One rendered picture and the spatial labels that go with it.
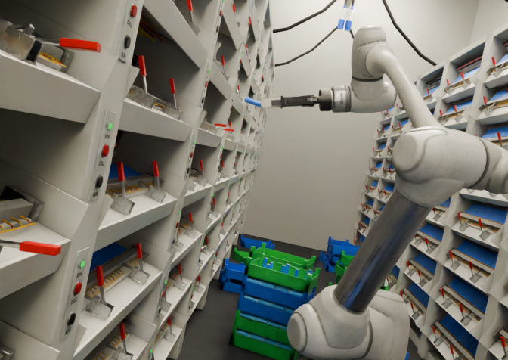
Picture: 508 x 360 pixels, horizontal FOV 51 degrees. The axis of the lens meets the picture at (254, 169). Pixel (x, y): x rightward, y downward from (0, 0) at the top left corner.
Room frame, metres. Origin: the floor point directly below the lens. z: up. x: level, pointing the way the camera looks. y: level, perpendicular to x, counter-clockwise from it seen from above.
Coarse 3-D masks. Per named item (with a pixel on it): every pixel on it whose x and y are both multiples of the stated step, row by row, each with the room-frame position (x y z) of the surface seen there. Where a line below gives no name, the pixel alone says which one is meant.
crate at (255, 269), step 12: (252, 264) 2.45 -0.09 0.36; (276, 264) 2.52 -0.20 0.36; (252, 276) 2.35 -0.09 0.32; (264, 276) 2.33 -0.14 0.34; (276, 276) 2.32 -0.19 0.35; (288, 276) 2.30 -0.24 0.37; (300, 276) 2.48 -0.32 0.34; (312, 276) 2.46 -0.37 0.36; (300, 288) 2.28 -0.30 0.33; (312, 288) 2.36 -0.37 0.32
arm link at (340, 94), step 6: (330, 90) 1.79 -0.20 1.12; (336, 90) 1.76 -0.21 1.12; (342, 90) 1.76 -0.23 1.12; (348, 90) 1.76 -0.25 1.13; (336, 96) 1.75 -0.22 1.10; (342, 96) 1.75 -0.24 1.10; (348, 96) 1.75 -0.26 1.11; (336, 102) 1.75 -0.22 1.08; (342, 102) 1.75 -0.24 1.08; (348, 102) 1.75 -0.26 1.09; (336, 108) 1.77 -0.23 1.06; (342, 108) 1.77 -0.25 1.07; (348, 108) 1.77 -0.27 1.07
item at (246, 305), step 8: (240, 296) 2.36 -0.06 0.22; (240, 304) 2.36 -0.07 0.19; (248, 304) 2.35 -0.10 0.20; (256, 304) 2.34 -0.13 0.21; (248, 312) 2.34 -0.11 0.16; (256, 312) 2.33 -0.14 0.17; (264, 312) 2.32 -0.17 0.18; (272, 312) 2.31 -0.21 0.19; (280, 312) 2.30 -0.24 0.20; (288, 312) 2.29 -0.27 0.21; (272, 320) 2.31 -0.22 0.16; (280, 320) 2.30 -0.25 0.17; (288, 320) 2.29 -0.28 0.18
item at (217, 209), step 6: (216, 204) 2.77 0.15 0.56; (222, 204) 2.77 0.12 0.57; (210, 210) 2.71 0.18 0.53; (216, 210) 2.77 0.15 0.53; (222, 210) 2.77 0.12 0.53; (210, 216) 2.54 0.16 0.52; (216, 216) 2.60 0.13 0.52; (210, 222) 2.34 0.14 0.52; (216, 222) 2.63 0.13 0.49; (210, 228) 2.40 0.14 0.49
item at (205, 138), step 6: (204, 114) 1.47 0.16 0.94; (210, 120) 2.07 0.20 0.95; (216, 120) 2.07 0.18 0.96; (216, 126) 2.07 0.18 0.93; (198, 132) 1.50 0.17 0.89; (204, 132) 1.60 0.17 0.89; (210, 132) 1.75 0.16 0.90; (222, 132) 2.07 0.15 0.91; (198, 138) 1.55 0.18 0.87; (204, 138) 1.66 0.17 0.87; (210, 138) 1.78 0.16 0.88; (216, 138) 1.92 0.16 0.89; (204, 144) 1.72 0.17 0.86; (210, 144) 1.85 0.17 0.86; (216, 144) 2.01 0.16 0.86
